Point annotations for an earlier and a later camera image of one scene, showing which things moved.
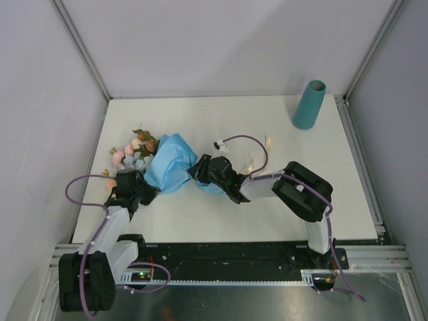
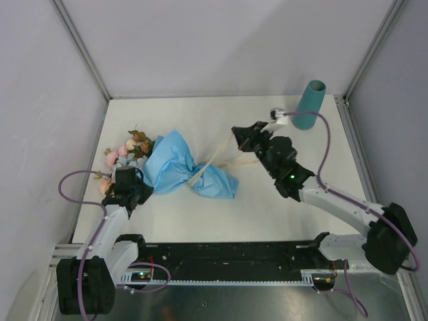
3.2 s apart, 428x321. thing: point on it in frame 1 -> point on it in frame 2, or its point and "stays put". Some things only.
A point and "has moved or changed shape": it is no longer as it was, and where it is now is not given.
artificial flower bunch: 136,154 has moved or changed shape
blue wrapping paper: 168,168 stays put
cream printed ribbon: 268,146 has moved or changed shape
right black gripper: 198,170 -> 245,137
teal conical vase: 307,104 stays put
